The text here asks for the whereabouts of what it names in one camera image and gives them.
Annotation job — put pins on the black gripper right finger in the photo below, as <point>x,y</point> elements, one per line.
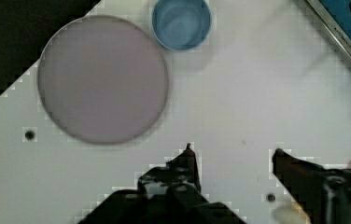
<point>323,194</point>

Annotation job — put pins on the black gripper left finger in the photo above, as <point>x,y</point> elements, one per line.
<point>164,195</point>

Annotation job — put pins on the round grey plate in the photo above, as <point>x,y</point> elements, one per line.
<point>102,80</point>

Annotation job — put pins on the blue cup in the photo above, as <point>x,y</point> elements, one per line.
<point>181,25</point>

